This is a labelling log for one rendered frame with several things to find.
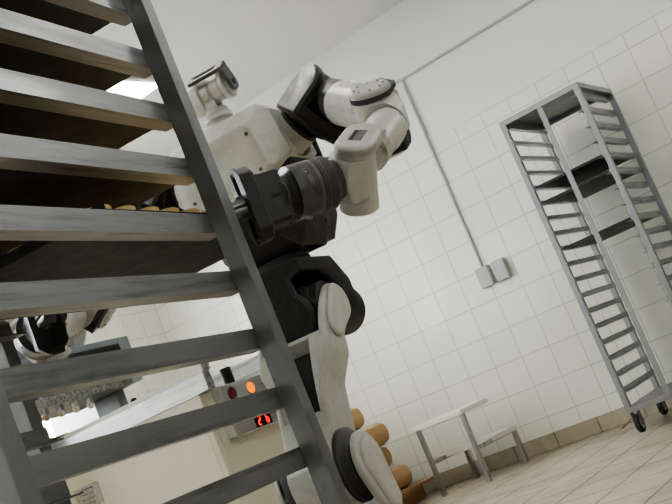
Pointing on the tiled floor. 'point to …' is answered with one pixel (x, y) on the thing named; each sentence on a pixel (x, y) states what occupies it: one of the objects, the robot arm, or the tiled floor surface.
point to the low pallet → (415, 491)
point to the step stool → (466, 443)
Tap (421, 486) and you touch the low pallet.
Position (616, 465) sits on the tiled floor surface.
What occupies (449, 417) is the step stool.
